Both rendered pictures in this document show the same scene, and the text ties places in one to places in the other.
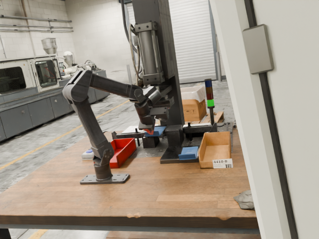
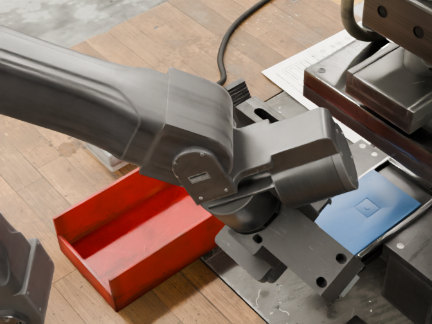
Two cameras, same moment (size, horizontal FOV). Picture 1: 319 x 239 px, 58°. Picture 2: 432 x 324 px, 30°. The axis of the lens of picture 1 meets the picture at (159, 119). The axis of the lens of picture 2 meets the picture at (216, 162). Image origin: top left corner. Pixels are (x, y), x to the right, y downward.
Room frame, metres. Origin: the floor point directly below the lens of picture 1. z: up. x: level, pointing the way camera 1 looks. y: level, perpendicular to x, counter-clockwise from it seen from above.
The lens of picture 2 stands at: (0.85, -0.20, 1.65)
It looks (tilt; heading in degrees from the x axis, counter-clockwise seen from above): 45 degrees down; 36
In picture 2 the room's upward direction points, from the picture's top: 3 degrees counter-clockwise
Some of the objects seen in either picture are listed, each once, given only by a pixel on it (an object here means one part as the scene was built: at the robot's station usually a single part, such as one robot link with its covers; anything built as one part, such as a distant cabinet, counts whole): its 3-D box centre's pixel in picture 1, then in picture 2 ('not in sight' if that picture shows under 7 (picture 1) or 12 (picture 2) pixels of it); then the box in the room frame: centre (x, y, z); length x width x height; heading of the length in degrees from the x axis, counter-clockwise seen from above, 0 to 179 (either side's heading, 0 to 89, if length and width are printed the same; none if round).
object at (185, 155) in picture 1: (188, 151); not in sight; (1.19, -0.11, 0.93); 0.15 x 0.07 x 0.03; 167
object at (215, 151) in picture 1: (217, 149); not in sight; (1.17, -0.23, 0.93); 0.25 x 0.13 x 0.08; 164
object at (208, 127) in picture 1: (197, 131); not in sight; (1.42, -0.19, 0.95); 0.15 x 0.03 x 0.10; 74
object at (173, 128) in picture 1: (161, 129); (395, 208); (1.44, 0.00, 0.98); 0.20 x 0.10 x 0.01; 74
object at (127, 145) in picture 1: (116, 152); (171, 210); (1.33, 0.23, 0.93); 0.25 x 0.12 x 0.06; 164
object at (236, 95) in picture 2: (119, 139); (248, 120); (1.51, 0.23, 0.95); 0.06 x 0.03 x 0.09; 74
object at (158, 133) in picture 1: (155, 129); (350, 215); (1.38, 0.03, 1.00); 0.15 x 0.07 x 0.03; 164
